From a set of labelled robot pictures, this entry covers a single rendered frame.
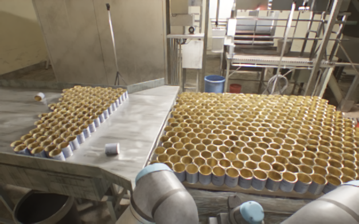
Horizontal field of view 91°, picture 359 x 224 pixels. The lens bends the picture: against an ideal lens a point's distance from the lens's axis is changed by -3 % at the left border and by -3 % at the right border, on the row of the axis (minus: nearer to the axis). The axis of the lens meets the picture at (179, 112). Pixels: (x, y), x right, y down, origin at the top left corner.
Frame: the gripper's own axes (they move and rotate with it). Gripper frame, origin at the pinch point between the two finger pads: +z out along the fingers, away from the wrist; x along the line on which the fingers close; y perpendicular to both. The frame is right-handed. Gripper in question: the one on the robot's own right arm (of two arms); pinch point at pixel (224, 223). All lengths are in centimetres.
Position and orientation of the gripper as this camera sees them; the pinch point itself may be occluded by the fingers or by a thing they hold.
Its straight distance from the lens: 106.7
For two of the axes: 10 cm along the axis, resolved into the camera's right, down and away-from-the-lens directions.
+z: -1.6, 6.1, 7.7
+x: 9.9, 0.7, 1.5
